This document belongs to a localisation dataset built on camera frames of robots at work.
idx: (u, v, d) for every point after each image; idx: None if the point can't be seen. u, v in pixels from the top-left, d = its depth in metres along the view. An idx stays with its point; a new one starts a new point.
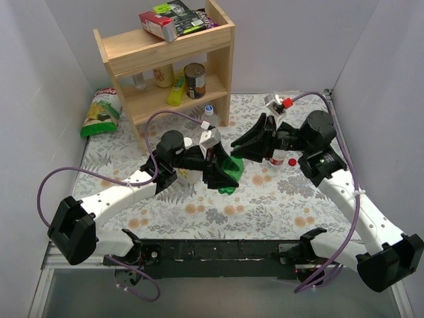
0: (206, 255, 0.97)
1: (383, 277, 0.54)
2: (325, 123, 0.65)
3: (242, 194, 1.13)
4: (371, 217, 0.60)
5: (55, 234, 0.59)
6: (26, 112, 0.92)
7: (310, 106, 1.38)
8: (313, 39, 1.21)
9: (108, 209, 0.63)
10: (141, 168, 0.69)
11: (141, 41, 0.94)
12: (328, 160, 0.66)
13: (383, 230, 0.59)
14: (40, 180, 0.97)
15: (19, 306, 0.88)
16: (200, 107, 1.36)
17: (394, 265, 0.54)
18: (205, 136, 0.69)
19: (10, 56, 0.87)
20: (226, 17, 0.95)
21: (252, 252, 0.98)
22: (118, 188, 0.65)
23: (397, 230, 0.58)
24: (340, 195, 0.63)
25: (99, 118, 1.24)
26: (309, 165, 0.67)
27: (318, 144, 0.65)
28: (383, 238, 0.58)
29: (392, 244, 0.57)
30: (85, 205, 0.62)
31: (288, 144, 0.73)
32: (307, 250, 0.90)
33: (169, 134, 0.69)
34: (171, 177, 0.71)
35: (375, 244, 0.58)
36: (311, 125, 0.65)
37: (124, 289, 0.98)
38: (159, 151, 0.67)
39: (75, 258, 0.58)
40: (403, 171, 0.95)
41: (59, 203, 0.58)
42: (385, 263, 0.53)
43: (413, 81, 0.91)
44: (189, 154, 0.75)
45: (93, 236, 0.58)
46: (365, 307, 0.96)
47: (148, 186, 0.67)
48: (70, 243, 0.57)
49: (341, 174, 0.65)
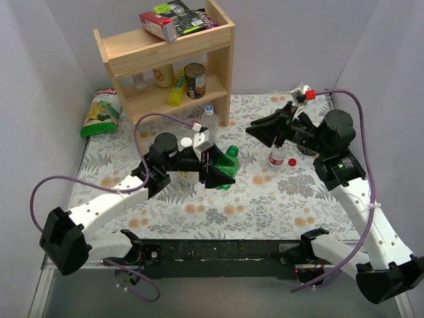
0: (206, 255, 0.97)
1: (382, 292, 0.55)
2: (344, 122, 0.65)
3: (242, 194, 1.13)
4: (381, 234, 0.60)
5: (46, 245, 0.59)
6: (26, 112, 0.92)
7: (310, 106, 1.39)
8: (313, 39, 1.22)
9: (98, 219, 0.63)
10: (132, 173, 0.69)
11: (141, 41, 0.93)
12: (347, 166, 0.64)
13: (392, 249, 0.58)
14: (40, 180, 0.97)
15: (19, 306, 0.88)
16: (200, 107, 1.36)
17: (396, 286, 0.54)
18: (198, 140, 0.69)
19: (10, 56, 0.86)
20: (226, 17, 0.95)
21: (252, 252, 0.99)
22: (106, 197, 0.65)
23: (406, 250, 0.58)
24: (354, 205, 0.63)
25: (99, 118, 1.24)
26: (325, 167, 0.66)
27: (335, 144, 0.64)
28: (391, 256, 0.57)
29: (399, 264, 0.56)
30: (73, 216, 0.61)
31: (301, 138, 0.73)
32: (307, 248, 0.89)
33: (161, 136, 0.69)
34: (163, 181, 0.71)
35: (382, 262, 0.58)
36: (328, 124, 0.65)
37: (124, 289, 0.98)
38: (152, 153, 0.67)
39: (67, 269, 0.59)
40: (403, 171, 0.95)
41: (48, 215, 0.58)
42: (388, 281, 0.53)
43: (413, 81, 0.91)
44: (183, 155, 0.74)
45: (83, 246, 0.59)
46: (365, 307, 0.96)
47: (138, 193, 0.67)
48: (60, 256, 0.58)
49: (358, 183, 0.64)
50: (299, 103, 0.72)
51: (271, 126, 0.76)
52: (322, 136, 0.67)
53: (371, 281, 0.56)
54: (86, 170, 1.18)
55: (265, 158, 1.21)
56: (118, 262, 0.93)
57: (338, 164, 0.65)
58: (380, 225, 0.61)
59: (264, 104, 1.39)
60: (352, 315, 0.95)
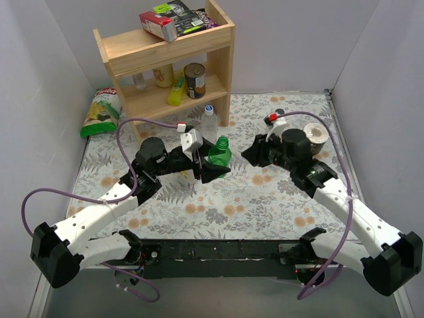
0: (206, 256, 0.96)
1: (387, 277, 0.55)
2: (299, 135, 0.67)
3: (242, 194, 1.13)
4: (367, 220, 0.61)
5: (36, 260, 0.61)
6: (26, 112, 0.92)
7: (310, 106, 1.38)
8: (313, 39, 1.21)
9: (85, 232, 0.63)
10: (120, 180, 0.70)
11: (141, 41, 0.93)
12: (319, 171, 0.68)
13: (381, 232, 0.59)
14: (40, 180, 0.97)
15: (19, 306, 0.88)
16: (200, 107, 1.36)
17: (397, 267, 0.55)
18: (187, 142, 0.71)
19: (10, 56, 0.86)
20: (226, 17, 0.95)
21: (252, 252, 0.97)
22: (93, 209, 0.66)
23: (393, 230, 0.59)
24: (334, 203, 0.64)
25: (99, 118, 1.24)
26: (303, 178, 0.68)
27: (299, 154, 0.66)
28: (381, 239, 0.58)
29: (391, 244, 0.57)
30: (59, 231, 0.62)
31: (274, 157, 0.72)
32: (307, 250, 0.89)
33: (148, 142, 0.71)
34: (154, 186, 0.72)
35: (375, 246, 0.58)
36: (285, 138, 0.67)
37: (124, 289, 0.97)
38: (139, 159, 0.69)
39: (58, 284, 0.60)
40: (403, 171, 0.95)
41: (34, 232, 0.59)
42: (386, 262, 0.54)
43: (412, 81, 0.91)
44: (172, 157, 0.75)
45: (70, 261, 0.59)
46: (365, 307, 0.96)
47: (126, 201, 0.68)
48: (48, 273, 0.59)
49: (333, 182, 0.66)
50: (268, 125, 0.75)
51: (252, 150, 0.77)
52: (284, 151, 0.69)
53: (376, 271, 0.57)
54: (86, 170, 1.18)
55: None
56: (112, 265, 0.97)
57: (311, 171, 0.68)
58: (363, 211, 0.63)
59: (264, 104, 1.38)
60: (352, 315, 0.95)
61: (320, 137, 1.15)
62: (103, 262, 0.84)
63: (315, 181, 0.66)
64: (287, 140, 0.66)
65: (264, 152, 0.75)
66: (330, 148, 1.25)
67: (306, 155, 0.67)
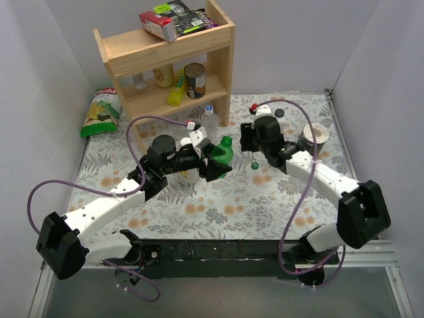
0: (206, 255, 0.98)
1: (353, 225, 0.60)
2: (267, 118, 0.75)
3: (242, 194, 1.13)
4: (329, 177, 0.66)
5: (43, 250, 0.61)
6: (26, 111, 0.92)
7: (310, 106, 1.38)
8: (312, 40, 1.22)
9: (93, 224, 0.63)
10: (129, 176, 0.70)
11: (141, 41, 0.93)
12: (289, 149, 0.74)
13: (341, 183, 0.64)
14: (40, 180, 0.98)
15: (19, 305, 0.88)
16: (200, 107, 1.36)
17: (358, 209, 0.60)
18: (197, 138, 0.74)
19: (10, 55, 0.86)
20: (226, 17, 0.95)
21: (252, 253, 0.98)
22: (103, 201, 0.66)
23: (352, 181, 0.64)
24: (301, 169, 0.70)
25: (99, 118, 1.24)
26: (275, 158, 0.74)
27: (269, 134, 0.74)
28: (342, 189, 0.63)
29: (350, 190, 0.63)
30: (69, 220, 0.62)
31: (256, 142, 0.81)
32: (308, 250, 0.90)
33: (160, 138, 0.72)
34: (161, 183, 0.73)
35: (336, 197, 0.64)
36: (256, 121, 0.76)
37: (124, 289, 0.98)
38: (151, 156, 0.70)
39: (65, 273, 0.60)
40: (403, 171, 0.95)
41: (44, 220, 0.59)
42: (346, 209, 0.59)
43: (413, 81, 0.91)
44: (181, 156, 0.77)
45: (79, 252, 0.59)
46: (365, 307, 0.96)
47: (135, 195, 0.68)
48: (57, 262, 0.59)
49: (299, 154, 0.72)
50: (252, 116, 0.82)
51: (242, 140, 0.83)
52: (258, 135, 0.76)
53: (344, 223, 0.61)
54: (86, 170, 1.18)
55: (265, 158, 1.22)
56: (116, 262, 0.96)
57: (281, 149, 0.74)
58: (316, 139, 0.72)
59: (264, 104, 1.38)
60: (352, 315, 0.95)
61: (320, 137, 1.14)
62: (107, 260, 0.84)
63: (283, 156, 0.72)
64: (257, 123, 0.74)
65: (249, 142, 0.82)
66: (330, 148, 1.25)
67: (277, 136, 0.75)
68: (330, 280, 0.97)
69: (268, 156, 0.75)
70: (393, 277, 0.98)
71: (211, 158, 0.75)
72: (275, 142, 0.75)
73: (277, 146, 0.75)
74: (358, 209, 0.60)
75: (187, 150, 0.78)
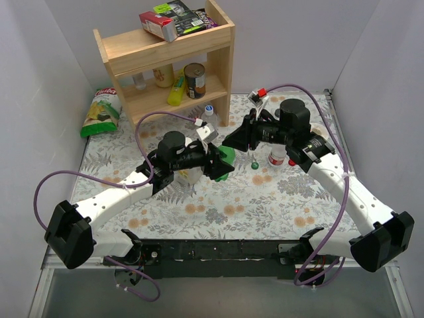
0: (206, 255, 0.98)
1: (377, 256, 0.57)
2: (298, 106, 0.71)
3: (242, 194, 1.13)
4: (361, 198, 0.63)
5: (52, 238, 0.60)
6: (25, 111, 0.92)
7: (310, 106, 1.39)
8: (312, 40, 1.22)
9: (104, 212, 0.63)
10: (137, 169, 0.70)
11: (141, 41, 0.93)
12: (317, 146, 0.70)
13: (374, 210, 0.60)
14: (41, 179, 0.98)
15: (19, 305, 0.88)
16: (200, 107, 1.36)
17: (387, 244, 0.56)
18: (205, 132, 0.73)
19: (10, 56, 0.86)
20: (226, 17, 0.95)
21: (252, 252, 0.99)
22: (114, 191, 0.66)
23: (387, 209, 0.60)
24: (329, 178, 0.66)
25: (99, 118, 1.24)
26: (298, 151, 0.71)
27: (296, 125, 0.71)
28: (374, 218, 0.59)
29: (383, 222, 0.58)
30: (80, 209, 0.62)
31: (269, 134, 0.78)
32: (307, 249, 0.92)
33: (171, 134, 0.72)
34: (167, 177, 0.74)
35: (367, 223, 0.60)
36: (284, 108, 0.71)
37: (124, 289, 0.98)
38: (161, 148, 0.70)
39: (73, 262, 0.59)
40: (403, 172, 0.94)
41: (55, 209, 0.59)
42: (377, 242, 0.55)
43: (413, 82, 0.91)
44: (188, 153, 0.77)
45: (89, 239, 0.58)
46: (366, 307, 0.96)
47: (144, 188, 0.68)
48: (66, 249, 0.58)
49: (330, 159, 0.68)
50: (256, 103, 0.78)
51: (241, 132, 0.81)
52: (283, 122, 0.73)
53: (367, 250, 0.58)
54: (87, 170, 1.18)
55: (265, 158, 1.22)
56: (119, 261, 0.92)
57: (308, 146, 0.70)
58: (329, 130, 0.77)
59: None
60: (352, 315, 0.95)
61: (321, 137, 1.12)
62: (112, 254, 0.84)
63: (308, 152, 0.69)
64: (285, 111, 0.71)
65: (256, 131, 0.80)
66: None
67: (303, 127, 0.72)
68: (330, 280, 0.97)
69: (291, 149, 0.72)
70: (393, 277, 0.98)
71: (217, 154, 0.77)
72: (300, 134, 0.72)
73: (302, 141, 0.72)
74: (387, 244, 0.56)
75: (195, 148, 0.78)
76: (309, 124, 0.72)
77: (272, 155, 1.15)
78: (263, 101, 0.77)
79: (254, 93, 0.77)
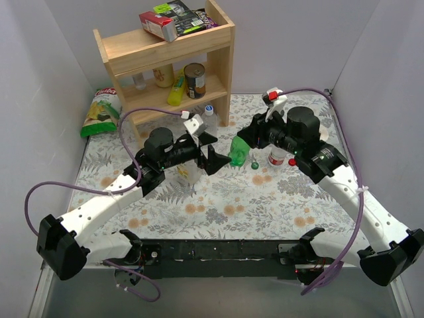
0: (206, 255, 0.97)
1: (390, 273, 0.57)
2: (308, 115, 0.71)
3: (242, 194, 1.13)
4: (376, 216, 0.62)
5: (43, 252, 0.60)
6: (25, 110, 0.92)
7: (310, 106, 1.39)
8: (312, 40, 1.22)
9: (91, 224, 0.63)
10: (124, 173, 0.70)
11: (141, 41, 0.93)
12: (328, 156, 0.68)
13: (389, 228, 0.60)
14: (40, 180, 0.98)
15: (19, 305, 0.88)
16: (200, 108, 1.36)
17: (402, 264, 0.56)
18: (193, 126, 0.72)
19: (10, 55, 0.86)
20: (226, 17, 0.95)
21: (252, 253, 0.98)
22: (99, 201, 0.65)
23: (401, 226, 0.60)
24: (343, 193, 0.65)
25: (99, 118, 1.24)
26: (309, 162, 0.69)
27: (305, 134, 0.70)
28: (390, 236, 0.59)
29: (399, 241, 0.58)
30: (65, 222, 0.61)
31: (275, 138, 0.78)
32: (308, 250, 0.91)
33: (157, 131, 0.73)
34: (158, 177, 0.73)
35: (382, 242, 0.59)
36: (291, 118, 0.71)
37: (124, 289, 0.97)
38: (148, 148, 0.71)
39: (66, 273, 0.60)
40: (403, 172, 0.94)
41: (40, 224, 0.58)
42: (393, 262, 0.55)
43: (413, 82, 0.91)
44: (178, 148, 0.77)
45: (78, 252, 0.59)
46: (366, 308, 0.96)
47: (132, 192, 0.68)
48: (57, 262, 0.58)
49: (342, 171, 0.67)
50: (267, 103, 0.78)
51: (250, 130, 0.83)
52: (291, 131, 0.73)
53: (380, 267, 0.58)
54: (86, 170, 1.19)
55: (265, 158, 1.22)
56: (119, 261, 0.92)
57: (319, 156, 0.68)
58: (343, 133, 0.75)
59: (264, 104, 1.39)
60: (352, 315, 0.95)
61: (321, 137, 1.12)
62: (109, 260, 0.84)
63: (318, 163, 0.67)
64: (294, 120, 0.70)
65: (264, 132, 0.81)
66: None
67: (313, 138, 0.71)
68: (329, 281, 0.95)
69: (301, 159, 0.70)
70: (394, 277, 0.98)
71: (212, 149, 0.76)
72: (310, 144, 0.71)
73: (313, 151, 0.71)
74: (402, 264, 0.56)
75: (184, 142, 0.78)
76: (318, 134, 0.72)
77: (272, 155, 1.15)
78: (275, 104, 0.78)
79: (265, 95, 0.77)
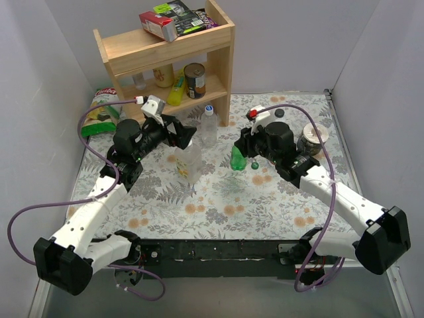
0: (206, 255, 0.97)
1: (377, 255, 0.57)
2: (284, 128, 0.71)
3: (242, 194, 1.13)
4: (350, 200, 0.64)
5: (48, 275, 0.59)
6: (25, 110, 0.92)
7: (310, 106, 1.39)
8: (313, 40, 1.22)
9: (85, 234, 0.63)
10: (102, 174, 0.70)
11: (141, 41, 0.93)
12: (302, 161, 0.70)
13: (365, 209, 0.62)
14: (40, 181, 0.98)
15: (19, 305, 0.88)
16: (200, 108, 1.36)
17: (383, 239, 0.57)
18: (152, 106, 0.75)
19: (10, 55, 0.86)
20: (226, 17, 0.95)
21: (252, 252, 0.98)
22: (87, 210, 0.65)
23: (376, 206, 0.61)
24: (318, 187, 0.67)
25: (99, 118, 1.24)
26: (287, 169, 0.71)
27: (282, 145, 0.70)
28: (366, 216, 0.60)
29: (376, 220, 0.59)
30: (59, 240, 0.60)
31: (260, 149, 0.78)
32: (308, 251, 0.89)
33: (121, 124, 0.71)
34: (136, 169, 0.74)
35: (362, 223, 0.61)
36: (269, 132, 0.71)
37: (124, 289, 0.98)
38: (119, 143, 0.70)
39: (79, 287, 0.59)
40: (403, 173, 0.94)
41: (34, 249, 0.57)
42: (373, 238, 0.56)
43: (413, 82, 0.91)
44: (147, 134, 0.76)
45: (82, 263, 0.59)
46: (366, 308, 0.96)
47: (114, 191, 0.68)
48: (66, 280, 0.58)
49: (315, 170, 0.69)
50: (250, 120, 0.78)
51: (242, 142, 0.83)
52: (269, 143, 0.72)
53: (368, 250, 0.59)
54: (86, 170, 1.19)
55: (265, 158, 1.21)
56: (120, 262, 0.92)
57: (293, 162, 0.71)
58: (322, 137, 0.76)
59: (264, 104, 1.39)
60: (352, 315, 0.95)
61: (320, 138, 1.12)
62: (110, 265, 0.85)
63: (295, 170, 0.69)
64: (269, 134, 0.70)
65: (252, 144, 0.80)
66: (330, 147, 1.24)
67: (289, 146, 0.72)
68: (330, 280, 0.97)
69: (279, 166, 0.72)
70: (393, 277, 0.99)
71: (176, 121, 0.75)
72: (287, 152, 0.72)
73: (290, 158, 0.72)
74: (384, 239, 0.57)
75: (149, 127, 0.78)
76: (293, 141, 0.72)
77: None
78: (256, 121, 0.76)
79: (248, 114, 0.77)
